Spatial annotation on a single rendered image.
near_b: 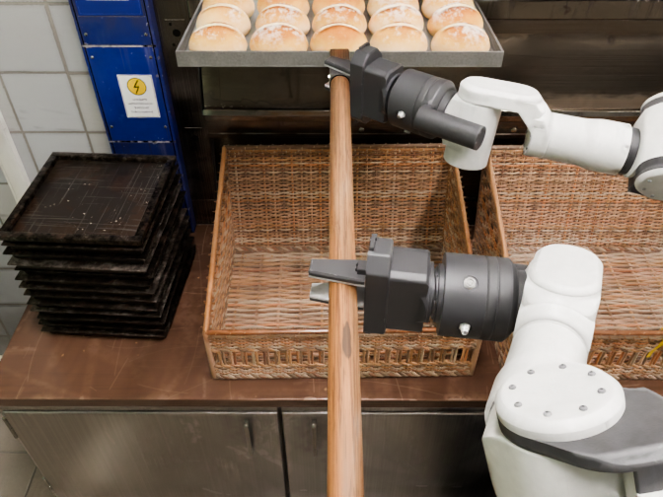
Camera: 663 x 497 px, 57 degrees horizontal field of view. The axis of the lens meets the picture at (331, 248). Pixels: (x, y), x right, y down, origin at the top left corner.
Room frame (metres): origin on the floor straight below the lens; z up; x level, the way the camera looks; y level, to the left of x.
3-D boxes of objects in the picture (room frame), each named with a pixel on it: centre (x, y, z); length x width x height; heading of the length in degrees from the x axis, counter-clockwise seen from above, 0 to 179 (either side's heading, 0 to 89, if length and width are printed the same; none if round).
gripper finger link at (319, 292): (0.46, -0.01, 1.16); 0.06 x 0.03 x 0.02; 82
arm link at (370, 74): (0.85, -0.09, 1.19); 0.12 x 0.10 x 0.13; 54
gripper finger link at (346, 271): (0.46, -0.01, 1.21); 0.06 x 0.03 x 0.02; 82
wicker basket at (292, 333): (1.00, -0.02, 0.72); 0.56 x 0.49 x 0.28; 91
